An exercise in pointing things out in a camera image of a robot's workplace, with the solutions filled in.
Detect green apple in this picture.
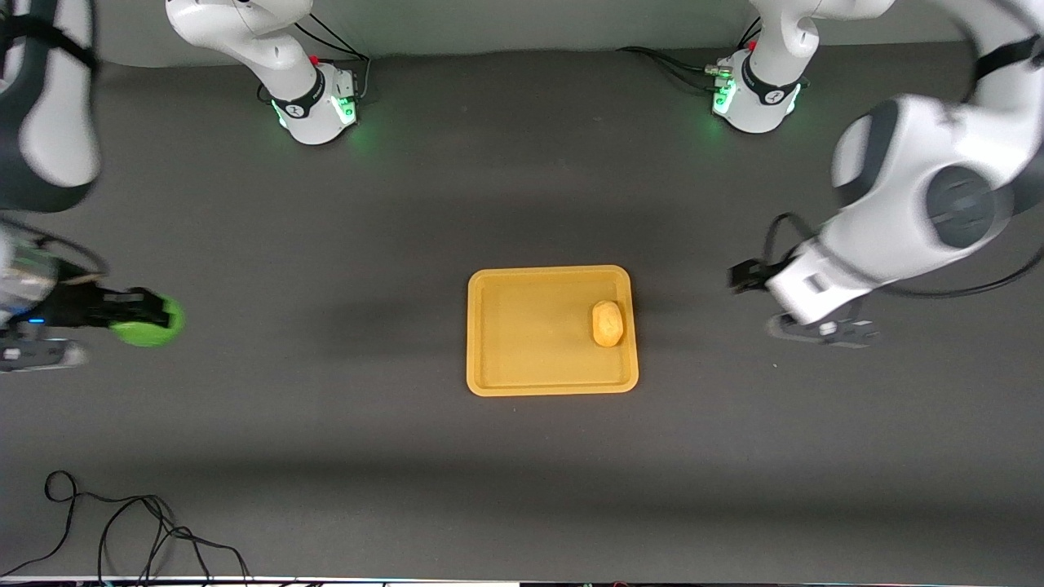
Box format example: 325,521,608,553
109,295,185,349

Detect brown potato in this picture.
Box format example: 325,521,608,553
591,300,626,349

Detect yellow plastic tray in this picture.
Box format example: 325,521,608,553
466,265,639,398

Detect dark grey table mat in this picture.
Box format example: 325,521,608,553
0,29,1044,582

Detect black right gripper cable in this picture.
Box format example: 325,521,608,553
0,215,108,280

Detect thin black loose cable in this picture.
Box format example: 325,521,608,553
0,470,254,585

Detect black left arm base cables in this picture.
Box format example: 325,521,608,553
617,15,763,95

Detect black arm base cables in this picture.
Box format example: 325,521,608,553
617,15,763,95
256,15,373,107

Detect black right arm base cables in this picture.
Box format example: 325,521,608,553
256,15,373,107

